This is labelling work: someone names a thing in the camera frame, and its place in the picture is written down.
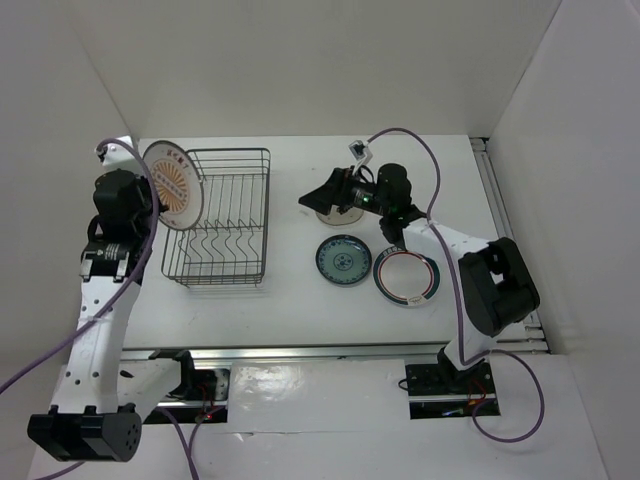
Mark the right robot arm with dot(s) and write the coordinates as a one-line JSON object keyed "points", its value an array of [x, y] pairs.
{"points": [[492, 286]]}

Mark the grey wire dish rack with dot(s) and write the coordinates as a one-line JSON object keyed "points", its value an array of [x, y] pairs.
{"points": [[228, 245]]}

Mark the clear glass plate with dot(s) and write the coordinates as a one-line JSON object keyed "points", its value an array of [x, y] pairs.
{"points": [[337, 219]]}

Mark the aluminium rail frame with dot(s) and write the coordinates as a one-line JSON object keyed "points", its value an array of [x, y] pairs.
{"points": [[294, 306]]}

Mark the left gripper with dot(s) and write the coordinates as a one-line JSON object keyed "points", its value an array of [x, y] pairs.
{"points": [[142, 183]]}

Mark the blue floral plate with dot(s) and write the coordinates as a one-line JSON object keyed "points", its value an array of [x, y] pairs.
{"points": [[343, 260]]}

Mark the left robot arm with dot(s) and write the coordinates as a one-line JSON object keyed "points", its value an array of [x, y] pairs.
{"points": [[97, 411]]}

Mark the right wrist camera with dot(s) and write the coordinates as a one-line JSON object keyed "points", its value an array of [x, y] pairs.
{"points": [[362, 155]]}

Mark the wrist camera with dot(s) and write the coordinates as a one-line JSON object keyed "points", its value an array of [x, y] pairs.
{"points": [[113, 157], [362, 155]]}

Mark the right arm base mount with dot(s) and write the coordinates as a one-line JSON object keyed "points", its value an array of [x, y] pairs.
{"points": [[438, 391]]}

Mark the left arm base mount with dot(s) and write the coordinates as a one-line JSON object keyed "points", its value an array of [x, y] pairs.
{"points": [[192, 393]]}

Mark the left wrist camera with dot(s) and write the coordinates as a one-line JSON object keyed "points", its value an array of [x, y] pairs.
{"points": [[113, 157]]}

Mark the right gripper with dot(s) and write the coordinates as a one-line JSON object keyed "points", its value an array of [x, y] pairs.
{"points": [[337, 190]]}

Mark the orange sunburst plate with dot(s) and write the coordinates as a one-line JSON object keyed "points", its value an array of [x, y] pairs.
{"points": [[178, 184]]}

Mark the white plate teal red rim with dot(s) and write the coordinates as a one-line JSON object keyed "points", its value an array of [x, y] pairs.
{"points": [[406, 279]]}

